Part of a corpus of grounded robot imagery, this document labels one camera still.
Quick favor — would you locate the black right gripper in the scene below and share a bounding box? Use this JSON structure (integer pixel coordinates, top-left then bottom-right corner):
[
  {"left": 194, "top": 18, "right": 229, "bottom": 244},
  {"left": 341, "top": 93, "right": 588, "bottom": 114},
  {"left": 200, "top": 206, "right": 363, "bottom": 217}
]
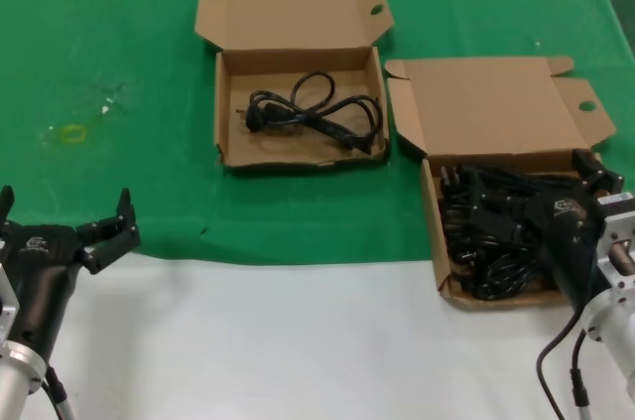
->
[{"left": 465, "top": 148, "right": 625, "bottom": 316}]

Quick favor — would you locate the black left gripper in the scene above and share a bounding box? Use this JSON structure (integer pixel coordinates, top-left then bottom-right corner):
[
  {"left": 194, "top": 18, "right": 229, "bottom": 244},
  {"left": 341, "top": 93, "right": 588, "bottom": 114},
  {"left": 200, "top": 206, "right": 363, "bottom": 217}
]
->
[{"left": 0, "top": 185, "right": 143, "bottom": 360}]

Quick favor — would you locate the black power cable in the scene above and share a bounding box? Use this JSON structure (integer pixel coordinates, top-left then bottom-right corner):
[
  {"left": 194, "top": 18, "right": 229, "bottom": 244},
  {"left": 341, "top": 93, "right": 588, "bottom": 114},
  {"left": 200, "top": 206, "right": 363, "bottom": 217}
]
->
[{"left": 236, "top": 70, "right": 384, "bottom": 157}]

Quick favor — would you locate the open cardboard box, torn rim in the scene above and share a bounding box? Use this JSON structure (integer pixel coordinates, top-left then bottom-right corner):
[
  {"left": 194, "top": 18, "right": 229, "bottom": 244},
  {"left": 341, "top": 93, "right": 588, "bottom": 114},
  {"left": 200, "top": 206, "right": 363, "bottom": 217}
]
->
[{"left": 193, "top": 0, "right": 396, "bottom": 174}]

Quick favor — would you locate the yellow tape square mark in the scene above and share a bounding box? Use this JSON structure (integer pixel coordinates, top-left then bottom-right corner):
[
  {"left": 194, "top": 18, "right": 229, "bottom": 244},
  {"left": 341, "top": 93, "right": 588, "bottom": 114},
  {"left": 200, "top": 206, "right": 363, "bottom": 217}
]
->
[{"left": 58, "top": 124, "right": 89, "bottom": 144}]

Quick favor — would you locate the black plug with metal prongs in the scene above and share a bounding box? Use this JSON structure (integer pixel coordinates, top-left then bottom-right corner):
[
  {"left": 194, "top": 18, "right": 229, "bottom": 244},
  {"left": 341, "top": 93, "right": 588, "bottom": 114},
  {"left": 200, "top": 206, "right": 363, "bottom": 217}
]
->
[{"left": 440, "top": 166, "right": 465, "bottom": 188}]

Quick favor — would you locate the green table cloth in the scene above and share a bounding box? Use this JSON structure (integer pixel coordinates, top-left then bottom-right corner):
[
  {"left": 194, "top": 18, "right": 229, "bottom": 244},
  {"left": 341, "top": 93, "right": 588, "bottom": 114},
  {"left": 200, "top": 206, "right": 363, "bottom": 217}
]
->
[{"left": 0, "top": 0, "right": 635, "bottom": 267}]

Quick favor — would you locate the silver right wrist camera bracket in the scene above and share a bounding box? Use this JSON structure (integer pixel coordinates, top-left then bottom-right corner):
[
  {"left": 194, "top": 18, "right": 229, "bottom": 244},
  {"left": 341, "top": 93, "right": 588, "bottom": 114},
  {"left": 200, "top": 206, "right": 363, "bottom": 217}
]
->
[{"left": 594, "top": 191, "right": 635, "bottom": 292}]

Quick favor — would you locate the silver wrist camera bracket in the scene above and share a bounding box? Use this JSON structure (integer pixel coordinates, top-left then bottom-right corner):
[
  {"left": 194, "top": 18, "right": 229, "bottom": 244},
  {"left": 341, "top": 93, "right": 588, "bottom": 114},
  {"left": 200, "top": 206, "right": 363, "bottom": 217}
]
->
[
  {"left": 0, "top": 260, "right": 21, "bottom": 342},
  {"left": 594, "top": 191, "right": 635, "bottom": 292}
]

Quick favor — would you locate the pile of black power cables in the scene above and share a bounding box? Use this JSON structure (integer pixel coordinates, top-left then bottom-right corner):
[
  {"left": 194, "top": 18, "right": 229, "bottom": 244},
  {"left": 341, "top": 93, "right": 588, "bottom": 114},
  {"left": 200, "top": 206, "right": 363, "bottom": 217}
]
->
[{"left": 439, "top": 164, "right": 581, "bottom": 301}]

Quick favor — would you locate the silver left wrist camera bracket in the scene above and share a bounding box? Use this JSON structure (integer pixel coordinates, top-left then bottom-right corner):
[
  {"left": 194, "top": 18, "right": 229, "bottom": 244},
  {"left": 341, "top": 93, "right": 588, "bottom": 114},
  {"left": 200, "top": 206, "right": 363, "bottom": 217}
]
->
[{"left": 0, "top": 260, "right": 21, "bottom": 342}]

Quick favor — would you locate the open cardboard box holding cables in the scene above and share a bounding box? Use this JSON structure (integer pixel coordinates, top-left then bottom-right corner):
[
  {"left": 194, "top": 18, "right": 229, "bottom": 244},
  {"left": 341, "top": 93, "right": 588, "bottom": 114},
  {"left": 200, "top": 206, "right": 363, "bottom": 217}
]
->
[{"left": 384, "top": 56, "right": 619, "bottom": 312}]

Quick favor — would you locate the plain black right arm cable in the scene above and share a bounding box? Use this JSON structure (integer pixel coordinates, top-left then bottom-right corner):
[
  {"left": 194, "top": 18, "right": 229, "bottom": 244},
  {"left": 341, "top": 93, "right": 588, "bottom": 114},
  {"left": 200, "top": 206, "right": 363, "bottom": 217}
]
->
[{"left": 534, "top": 310, "right": 582, "bottom": 420}]

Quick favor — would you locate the black grey left arm cable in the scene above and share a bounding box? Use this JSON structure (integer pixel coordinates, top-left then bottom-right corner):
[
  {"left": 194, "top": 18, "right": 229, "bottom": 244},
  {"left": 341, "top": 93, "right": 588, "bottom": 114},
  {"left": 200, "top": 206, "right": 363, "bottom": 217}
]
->
[{"left": 42, "top": 362, "right": 75, "bottom": 420}]

